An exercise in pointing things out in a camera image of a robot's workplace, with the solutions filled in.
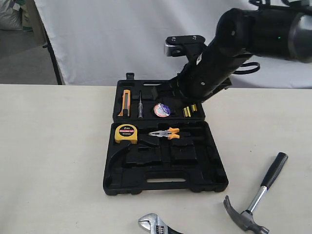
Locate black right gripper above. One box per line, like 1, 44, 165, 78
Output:
170, 38, 253, 102

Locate blue electrical tape roll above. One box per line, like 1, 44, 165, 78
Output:
153, 103, 171, 117

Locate claw hammer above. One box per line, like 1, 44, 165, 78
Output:
223, 152, 289, 234

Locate adjustable wrench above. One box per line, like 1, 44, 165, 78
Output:
138, 213, 181, 234

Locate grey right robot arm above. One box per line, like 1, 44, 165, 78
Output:
170, 0, 312, 101

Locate black plastic tool case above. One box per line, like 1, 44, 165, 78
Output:
103, 73, 229, 195

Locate yellow black screwdriver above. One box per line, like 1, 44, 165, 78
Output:
191, 104, 197, 113
183, 106, 191, 117

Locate clear tester screwdriver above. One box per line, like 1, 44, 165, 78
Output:
138, 91, 143, 118

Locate orange utility knife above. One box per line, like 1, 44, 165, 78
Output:
118, 89, 131, 117

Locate yellow tape measure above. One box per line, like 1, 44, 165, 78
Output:
115, 124, 138, 144

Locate white backdrop cloth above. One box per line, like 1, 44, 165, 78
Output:
34, 0, 312, 89

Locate black backdrop stand pole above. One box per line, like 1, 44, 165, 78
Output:
37, 9, 63, 85

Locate wooden cabinet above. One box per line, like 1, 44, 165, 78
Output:
25, 0, 47, 45

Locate white sack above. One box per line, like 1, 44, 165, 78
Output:
0, 0, 22, 31

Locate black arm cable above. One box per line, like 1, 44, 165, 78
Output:
234, 62, 261, 77

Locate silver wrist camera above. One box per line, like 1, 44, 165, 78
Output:
164, 35, 207, 60

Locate orange handled pliers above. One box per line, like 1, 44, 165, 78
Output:
148, 127, 180, 140

